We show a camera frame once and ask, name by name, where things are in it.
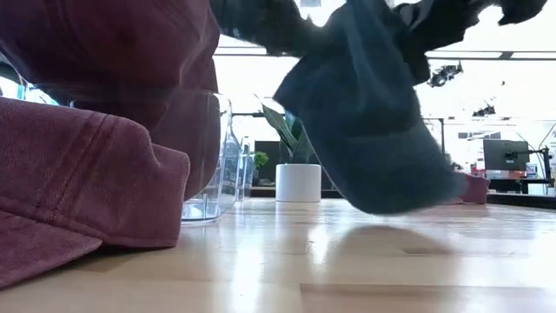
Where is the black cabinet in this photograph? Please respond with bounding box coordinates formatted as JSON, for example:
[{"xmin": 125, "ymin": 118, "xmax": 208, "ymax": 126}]
[{"xmin": 254, "ymin": 140, "xmax": 283, "ymax": 186}]

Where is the black desk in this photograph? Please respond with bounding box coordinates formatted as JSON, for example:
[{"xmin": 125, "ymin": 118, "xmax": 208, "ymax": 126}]
[{"xmin": 486, "ymin": 176, "xmax": 553, "ymax": 195}]

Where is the maroon baseball cap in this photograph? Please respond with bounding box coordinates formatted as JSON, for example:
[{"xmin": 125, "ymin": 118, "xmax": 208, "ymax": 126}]
[
  {"xmin": 0, "ymin": 96, "xmax": 191, "ymax": 290},
  {"xmin": 0, "ymin": 0, "xmax": 222, "ymax": 202},
  {"xmin": 449, "ymin": 170, "xmax": 491, "ymax": 206}
]

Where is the black monitor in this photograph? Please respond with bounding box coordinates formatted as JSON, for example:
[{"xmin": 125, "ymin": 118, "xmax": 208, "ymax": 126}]
[{"xmin": 482, "ymin": 138, "xmax": 531, "ymax": 172}]

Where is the clear acrylic cap organizer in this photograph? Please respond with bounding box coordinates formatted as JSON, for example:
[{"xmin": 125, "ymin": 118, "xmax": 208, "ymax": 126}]
[
  {"xmin": 234, "ymin": 135, "xmax": 257, "ymax": 204},
  {"xmin": 69, "ymin": 89, "xmax": 255, "ymax": 226}
]

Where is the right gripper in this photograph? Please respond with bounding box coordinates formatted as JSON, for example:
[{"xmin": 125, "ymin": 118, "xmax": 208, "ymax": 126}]
[{"xmin": 393, "ymin": 0, "xmax": 549, "ymax": 87}]

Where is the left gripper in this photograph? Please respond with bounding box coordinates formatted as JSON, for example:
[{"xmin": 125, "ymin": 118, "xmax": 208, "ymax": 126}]
[{"xmin": 208, "ymin": 0, "xmax": 325, "ymax": 58}]

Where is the snake plant in white pot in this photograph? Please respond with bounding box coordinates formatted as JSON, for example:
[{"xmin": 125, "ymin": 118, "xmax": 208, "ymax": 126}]
[{"xmin": 254, "ymin": 93, "xmax": 325, "ymax": 203}]

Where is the blue denim baseball cap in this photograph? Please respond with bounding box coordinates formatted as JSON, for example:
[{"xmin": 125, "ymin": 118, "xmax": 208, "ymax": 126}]
[{"xmin": 272, "ymin": 0, "xmax": 468, "ymax": 217}]

